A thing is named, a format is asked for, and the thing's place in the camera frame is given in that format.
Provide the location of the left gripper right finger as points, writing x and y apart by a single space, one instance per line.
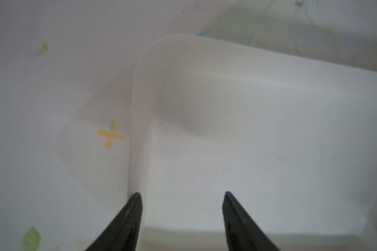
242 233

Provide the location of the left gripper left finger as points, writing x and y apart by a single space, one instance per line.
123 232

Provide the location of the white rectangular tray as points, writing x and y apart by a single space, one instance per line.
293 139

